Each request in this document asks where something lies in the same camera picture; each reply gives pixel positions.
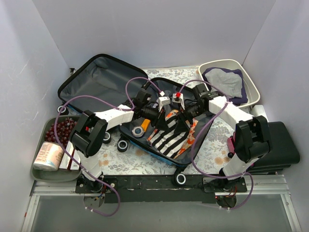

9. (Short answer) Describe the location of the blue fish-print suitcase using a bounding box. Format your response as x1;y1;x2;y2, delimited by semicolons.
58;54;209;170

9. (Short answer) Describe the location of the orange floral cloth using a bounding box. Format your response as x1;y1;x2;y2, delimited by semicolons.
147;110;200;160

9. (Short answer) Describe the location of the black white striped cloth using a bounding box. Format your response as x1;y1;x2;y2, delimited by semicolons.
151;112;191;158

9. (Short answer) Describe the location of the dark purple garment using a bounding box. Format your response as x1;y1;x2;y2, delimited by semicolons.
202;67;248;105

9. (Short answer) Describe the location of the grey garment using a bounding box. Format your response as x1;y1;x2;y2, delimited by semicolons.
205;68;242;98

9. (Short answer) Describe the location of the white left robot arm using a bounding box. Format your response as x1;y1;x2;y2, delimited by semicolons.
69;89;170;193

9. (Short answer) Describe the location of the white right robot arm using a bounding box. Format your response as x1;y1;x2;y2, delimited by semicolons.
172;81;272;192

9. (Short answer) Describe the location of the floral fern table mat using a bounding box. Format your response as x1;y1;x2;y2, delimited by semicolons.
95;67;234;175

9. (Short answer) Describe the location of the cream plastic basin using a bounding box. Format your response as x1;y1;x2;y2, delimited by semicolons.
198;59;260;109

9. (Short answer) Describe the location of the white device at right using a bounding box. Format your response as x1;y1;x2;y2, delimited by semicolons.
250;105;268;120

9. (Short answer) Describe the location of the dark red grape bunch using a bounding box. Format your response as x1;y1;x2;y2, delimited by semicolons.
44;117;77;147

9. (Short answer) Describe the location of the white small box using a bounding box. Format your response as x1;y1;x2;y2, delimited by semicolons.
59;141;74;170
70;151;81;171

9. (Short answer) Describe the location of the black storage box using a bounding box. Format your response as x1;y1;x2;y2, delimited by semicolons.
248;122;300;174

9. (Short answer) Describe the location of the dark green tray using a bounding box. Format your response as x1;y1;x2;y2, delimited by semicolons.
30;117;82;183

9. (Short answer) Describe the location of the pink patterned packet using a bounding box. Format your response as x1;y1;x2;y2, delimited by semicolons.
33;141;64;171

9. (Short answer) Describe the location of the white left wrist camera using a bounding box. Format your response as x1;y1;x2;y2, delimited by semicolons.
156;91;170;112

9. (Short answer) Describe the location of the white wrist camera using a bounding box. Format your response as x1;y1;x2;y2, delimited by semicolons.
156;91;170;112
172;92;185;109

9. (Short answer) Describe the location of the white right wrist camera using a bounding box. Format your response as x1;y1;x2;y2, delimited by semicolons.
172;92;185;109

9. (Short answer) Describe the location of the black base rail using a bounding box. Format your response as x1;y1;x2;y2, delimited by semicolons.
74;174;247;203

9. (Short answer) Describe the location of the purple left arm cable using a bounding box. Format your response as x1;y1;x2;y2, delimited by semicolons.
53;76;166;217

